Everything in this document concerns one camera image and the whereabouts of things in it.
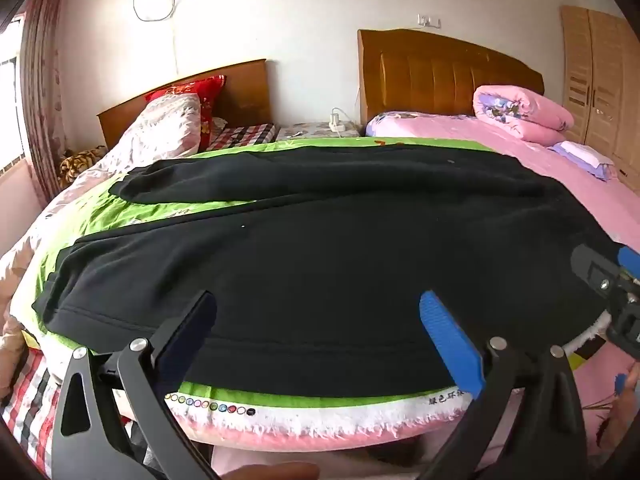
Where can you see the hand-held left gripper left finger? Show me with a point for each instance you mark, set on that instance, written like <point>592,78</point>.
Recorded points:
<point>192,325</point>

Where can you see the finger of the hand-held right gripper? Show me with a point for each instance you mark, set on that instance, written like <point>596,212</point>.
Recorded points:
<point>592,271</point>
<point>630,261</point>

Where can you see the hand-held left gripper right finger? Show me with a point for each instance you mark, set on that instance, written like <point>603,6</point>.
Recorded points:
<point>450,340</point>

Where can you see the black pants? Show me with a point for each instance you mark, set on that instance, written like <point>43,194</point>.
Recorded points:
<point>325,260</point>

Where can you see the person's right hand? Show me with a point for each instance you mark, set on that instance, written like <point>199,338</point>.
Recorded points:
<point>632,390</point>

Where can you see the person's left hand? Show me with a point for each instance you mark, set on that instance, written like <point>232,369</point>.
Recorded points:
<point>270,472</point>

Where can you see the folded purple white cloth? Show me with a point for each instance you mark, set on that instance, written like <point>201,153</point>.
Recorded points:
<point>597,169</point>

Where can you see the green printed blanket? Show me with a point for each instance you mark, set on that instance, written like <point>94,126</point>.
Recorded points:
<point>145,212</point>

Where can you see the pink bed sheet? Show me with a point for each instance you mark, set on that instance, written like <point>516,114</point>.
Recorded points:
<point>540,160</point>

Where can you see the pink folded floral quilt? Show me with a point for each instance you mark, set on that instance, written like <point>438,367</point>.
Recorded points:
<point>525,112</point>

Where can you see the red plaid bed sheet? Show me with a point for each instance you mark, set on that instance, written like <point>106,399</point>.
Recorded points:
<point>30,410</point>

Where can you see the light wooden wardrobe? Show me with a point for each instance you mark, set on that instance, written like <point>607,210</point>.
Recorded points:
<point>600,75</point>

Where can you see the pink white floral quilt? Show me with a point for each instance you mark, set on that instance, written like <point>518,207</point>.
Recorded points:
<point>160,130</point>

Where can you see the tiger print plush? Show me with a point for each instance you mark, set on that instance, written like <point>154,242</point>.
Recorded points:
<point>75,165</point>

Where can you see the nightstand with floral cloth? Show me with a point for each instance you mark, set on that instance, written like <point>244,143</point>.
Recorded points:
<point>305,131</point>

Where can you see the red floral pillow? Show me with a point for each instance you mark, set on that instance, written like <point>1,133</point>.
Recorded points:
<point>200,90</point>

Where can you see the plain brown wooden headboard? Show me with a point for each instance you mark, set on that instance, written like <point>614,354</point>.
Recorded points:
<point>245,95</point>

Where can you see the white power strip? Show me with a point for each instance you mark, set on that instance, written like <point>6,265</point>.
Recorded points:
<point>335,121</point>

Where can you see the padded brown wooden headboard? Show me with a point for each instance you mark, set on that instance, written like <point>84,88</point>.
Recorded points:
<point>430,70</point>

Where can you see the dark pink curtain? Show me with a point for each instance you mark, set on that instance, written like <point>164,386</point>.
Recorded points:
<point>42,85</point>

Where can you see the large window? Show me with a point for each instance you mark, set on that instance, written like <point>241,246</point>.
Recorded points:
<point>10,100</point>

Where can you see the white wall socket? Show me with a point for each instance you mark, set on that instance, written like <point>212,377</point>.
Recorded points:
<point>430,21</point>

